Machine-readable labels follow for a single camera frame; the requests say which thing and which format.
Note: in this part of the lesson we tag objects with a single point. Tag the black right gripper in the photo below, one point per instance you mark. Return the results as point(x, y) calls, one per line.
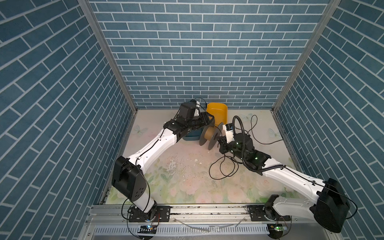
point(223, 144)

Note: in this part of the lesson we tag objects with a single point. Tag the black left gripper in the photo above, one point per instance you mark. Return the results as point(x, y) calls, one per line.
point(204, 119)

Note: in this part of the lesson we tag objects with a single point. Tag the grey perforated cable spool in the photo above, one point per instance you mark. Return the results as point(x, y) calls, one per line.
point(210, 134)

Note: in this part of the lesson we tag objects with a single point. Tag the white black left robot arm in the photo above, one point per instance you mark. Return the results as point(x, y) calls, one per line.
point(129, 173)

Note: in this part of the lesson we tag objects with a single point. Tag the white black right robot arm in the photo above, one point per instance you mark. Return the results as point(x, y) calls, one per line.
point(324, 201)

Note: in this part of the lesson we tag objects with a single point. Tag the yellow plastic bin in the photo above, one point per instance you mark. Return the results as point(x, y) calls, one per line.
point(219, 111)

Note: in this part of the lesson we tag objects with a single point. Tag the dark teal plastic bin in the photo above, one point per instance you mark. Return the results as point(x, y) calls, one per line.
point(193, 136)

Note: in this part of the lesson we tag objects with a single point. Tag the right green circuit board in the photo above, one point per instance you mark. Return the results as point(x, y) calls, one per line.
point(276, 231)

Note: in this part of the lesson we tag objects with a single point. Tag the green circuit board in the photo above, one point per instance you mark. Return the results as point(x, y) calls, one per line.
point(147, 229)
point(276, 231)

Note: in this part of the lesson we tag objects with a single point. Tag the left green circuit board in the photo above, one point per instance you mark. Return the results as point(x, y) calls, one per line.
point(147, 229)

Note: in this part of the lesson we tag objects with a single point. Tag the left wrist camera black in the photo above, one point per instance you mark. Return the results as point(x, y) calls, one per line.
point(189, 110)

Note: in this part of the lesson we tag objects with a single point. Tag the aluminium corner post right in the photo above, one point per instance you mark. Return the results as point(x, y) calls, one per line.
point(318, 30)

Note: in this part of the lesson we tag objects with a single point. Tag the aluminium corner post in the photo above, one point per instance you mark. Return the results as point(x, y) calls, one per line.
point(318, 30)
point(92, 20)

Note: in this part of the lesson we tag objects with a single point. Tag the aluminium corner post left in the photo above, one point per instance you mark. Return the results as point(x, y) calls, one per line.
point(92, 20)

